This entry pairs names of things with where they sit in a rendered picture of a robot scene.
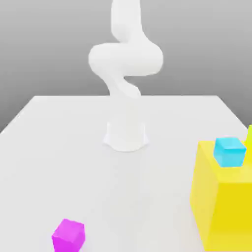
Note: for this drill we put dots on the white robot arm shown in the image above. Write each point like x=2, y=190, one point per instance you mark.
x=126, y=59

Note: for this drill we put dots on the small cyan cube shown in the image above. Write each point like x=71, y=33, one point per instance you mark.
x=229, y=152

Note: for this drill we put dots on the small magenta cube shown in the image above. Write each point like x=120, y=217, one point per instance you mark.
x=69, y=235

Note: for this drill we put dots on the small lime cube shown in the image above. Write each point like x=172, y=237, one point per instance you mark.
x=249, y=141

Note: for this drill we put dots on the large yellow box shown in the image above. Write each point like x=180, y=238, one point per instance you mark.
x=226, y=206

